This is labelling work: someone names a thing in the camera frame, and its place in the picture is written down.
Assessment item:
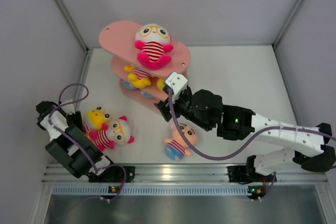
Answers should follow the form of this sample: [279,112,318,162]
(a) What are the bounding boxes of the yellow plush toy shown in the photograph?
[124,65,153,89]
[82,106,112,135]

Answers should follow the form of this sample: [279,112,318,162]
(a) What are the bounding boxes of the peach-faced plush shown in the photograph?
[164,123,198,161]

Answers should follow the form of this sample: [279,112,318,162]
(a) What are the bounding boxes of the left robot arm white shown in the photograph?
[36,100,119,183]

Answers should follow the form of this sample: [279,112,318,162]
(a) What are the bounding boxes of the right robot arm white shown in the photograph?
[155,88,335,180]

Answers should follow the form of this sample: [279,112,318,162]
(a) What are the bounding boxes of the blue-shorts plush on shelf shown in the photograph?
[140,90,155,99]
[122,81,137,90]

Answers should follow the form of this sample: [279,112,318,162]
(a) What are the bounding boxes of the pink three-tier shelf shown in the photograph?
[99,20,191,112]

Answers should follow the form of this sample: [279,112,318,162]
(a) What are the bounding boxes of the blue-shorts plush on bottom shelf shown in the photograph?
[122,81,137,90]

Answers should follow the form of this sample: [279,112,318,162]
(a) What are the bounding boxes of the white plush on top shelf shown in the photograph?
[134,24,174,70]

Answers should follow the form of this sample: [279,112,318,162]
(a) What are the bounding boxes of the white plush, yellow glasses, table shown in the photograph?
[89,115,135,152]

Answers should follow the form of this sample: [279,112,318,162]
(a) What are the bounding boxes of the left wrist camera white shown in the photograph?
[60,99,76,115]

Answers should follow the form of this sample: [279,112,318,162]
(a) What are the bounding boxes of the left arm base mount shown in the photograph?
[88,165,136,200]

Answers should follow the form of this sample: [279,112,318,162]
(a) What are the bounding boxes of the aluminium frame rail front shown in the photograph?
[42,164,328,185]

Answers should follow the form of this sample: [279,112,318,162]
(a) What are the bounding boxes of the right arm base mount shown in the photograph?
[227,165,277,202]

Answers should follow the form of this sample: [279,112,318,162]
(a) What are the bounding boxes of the perforated cable tray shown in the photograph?
[52,185,253,196]

